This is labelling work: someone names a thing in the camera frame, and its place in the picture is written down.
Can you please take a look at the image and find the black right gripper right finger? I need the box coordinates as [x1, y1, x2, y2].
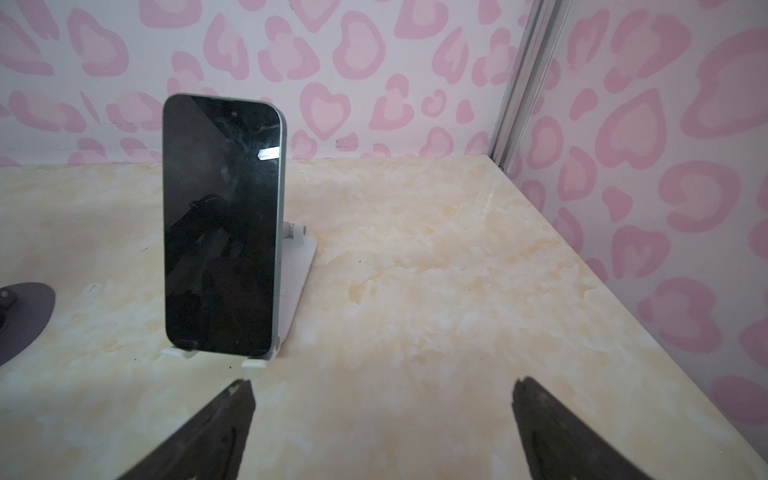
[511, 377, 650, 480]

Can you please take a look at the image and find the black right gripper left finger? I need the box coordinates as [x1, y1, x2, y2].
[120, 379, 256, 480]

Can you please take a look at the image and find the green-edged smartphone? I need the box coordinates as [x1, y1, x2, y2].
[162, 93, 286, 358]

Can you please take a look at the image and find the white folding phone stand right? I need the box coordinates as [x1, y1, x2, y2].
[163, 222, 317, 369]

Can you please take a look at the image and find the dark round phone stand centre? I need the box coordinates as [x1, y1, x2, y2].
[0, 282, 56, 365]

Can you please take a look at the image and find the aluminium frame post back right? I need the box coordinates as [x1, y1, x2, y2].
[488, 0, 572, 174]

